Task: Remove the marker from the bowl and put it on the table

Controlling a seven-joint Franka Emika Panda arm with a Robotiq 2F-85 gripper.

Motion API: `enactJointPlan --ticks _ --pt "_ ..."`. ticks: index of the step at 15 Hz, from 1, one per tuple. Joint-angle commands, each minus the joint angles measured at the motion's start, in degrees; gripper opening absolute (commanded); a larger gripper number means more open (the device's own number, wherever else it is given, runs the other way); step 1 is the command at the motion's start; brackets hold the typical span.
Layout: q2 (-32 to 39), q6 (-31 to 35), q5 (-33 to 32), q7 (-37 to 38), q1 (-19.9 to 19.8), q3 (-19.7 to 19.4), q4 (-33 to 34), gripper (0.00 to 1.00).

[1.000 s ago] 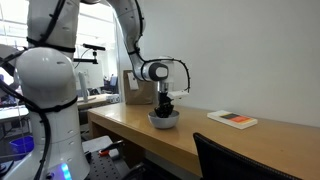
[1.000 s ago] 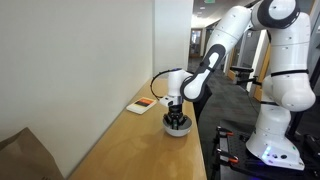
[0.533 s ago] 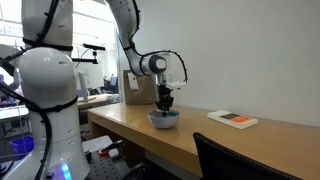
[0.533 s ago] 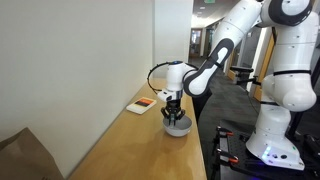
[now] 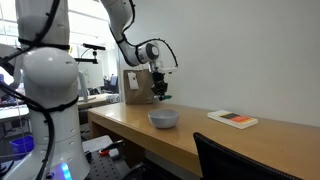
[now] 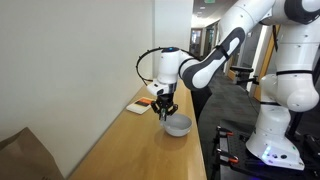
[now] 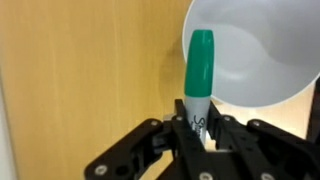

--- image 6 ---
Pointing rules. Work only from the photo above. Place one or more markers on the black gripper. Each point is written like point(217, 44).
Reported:
point(165, 99)

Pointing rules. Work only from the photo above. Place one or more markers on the green capped grey marker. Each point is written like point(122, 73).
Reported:
point(163, 116)

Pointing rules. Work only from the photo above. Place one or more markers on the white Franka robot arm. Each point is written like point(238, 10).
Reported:
point(293, 86)

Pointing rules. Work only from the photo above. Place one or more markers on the grey round bowl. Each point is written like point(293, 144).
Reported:
point(178, 126)

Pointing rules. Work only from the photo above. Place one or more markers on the white orange black book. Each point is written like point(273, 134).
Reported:
point(141, 105)

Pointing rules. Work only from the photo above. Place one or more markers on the brown wooden door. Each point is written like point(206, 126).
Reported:
point(266, 56)

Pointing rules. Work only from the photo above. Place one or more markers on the brown paper bag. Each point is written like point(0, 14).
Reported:
point(26, 156)

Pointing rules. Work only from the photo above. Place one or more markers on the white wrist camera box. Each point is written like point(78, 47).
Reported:
point(156, 88)

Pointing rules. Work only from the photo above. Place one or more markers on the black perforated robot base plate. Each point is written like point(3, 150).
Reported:
point(240, 146)

